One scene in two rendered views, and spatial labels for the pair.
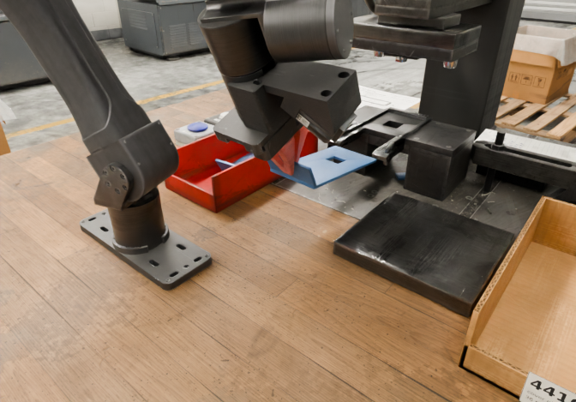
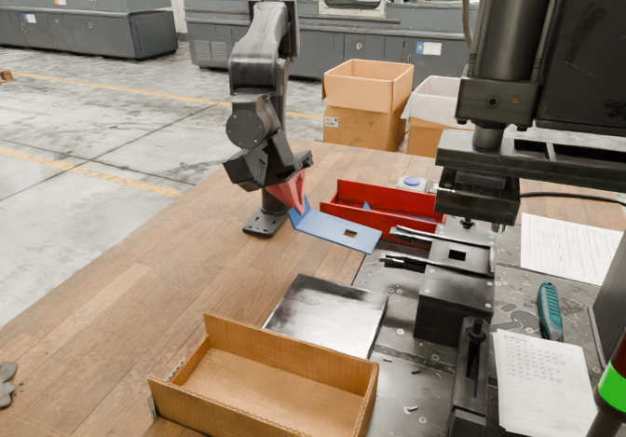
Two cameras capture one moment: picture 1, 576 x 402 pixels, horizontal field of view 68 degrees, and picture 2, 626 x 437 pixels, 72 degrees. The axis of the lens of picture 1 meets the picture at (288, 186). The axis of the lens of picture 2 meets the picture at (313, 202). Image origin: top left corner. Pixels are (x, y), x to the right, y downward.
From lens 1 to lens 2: 0.71 m
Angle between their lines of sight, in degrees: 62
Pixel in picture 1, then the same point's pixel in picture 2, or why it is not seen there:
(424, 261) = (292, 317)
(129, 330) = (212, 229)
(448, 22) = (468, 179)
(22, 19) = not seen: hidden behind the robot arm
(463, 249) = (319, 338)
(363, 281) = (275, 299)
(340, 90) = (232, 161)
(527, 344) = (232, 379)
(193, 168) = (359, 199)
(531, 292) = (290, 389)
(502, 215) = (415, 384)
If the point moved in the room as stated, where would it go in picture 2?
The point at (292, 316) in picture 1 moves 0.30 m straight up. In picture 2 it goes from (234, 275) to (216, 114)
